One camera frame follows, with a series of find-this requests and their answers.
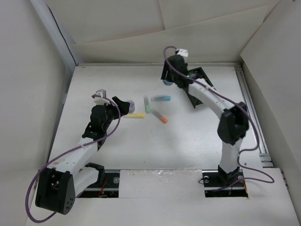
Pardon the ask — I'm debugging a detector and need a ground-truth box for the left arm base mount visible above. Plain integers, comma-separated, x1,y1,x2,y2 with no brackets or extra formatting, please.
79,170,120,198

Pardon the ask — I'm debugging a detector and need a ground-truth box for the aluminium rail right edge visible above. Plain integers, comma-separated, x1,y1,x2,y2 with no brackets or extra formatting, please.
234,63,274,168

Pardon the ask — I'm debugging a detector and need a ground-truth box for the yellow highlighter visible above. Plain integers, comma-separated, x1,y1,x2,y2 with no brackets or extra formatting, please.
124,113,145,119

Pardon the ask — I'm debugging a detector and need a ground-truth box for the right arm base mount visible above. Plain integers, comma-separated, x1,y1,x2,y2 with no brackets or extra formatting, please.
198,170,248,198

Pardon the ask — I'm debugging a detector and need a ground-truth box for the black two-slot organizer box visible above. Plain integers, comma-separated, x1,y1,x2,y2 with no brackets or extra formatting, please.
182,67,216,109

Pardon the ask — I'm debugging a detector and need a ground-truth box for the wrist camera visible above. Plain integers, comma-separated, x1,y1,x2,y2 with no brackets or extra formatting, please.
175,48,189,58
92,89,109,105

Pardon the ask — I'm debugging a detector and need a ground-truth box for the blue white tape roll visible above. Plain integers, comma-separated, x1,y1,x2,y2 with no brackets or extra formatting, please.
163,80,173,86

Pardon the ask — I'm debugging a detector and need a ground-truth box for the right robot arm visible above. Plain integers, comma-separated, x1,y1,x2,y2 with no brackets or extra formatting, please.
161,54,249,186

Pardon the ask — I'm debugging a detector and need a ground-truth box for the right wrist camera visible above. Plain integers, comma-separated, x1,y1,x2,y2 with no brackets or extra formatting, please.
175,48,189,58

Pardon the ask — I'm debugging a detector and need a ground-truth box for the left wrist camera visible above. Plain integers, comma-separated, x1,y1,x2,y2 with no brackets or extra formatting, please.
92,89,109,105

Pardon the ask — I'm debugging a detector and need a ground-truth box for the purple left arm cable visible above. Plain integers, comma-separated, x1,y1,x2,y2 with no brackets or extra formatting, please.
24,94,122,224

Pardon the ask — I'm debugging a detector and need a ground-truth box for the orange highlighter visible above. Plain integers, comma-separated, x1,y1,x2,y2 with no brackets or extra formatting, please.
151,109,168,124

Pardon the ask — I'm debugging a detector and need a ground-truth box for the green highlighter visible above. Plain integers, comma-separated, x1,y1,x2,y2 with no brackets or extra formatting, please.
143,96,151,113

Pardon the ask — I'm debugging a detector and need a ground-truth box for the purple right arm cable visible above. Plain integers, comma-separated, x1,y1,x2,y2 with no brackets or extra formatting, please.
162,46,276,191

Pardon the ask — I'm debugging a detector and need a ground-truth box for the blue highlighter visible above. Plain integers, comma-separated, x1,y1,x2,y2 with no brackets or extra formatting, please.
151,96,171,102

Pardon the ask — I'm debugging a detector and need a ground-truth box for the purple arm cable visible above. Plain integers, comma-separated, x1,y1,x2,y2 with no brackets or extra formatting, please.
24,94,122,224
162,46,276,191

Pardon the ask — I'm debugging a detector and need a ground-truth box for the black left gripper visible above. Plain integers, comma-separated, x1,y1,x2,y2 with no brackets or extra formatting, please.
101,97,128,131

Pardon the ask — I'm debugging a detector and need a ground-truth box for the clear jar of paper clips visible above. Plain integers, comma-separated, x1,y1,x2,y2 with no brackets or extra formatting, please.
128,100,135,113

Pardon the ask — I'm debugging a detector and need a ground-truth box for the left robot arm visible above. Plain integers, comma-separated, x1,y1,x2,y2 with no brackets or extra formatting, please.
35,94,131,215

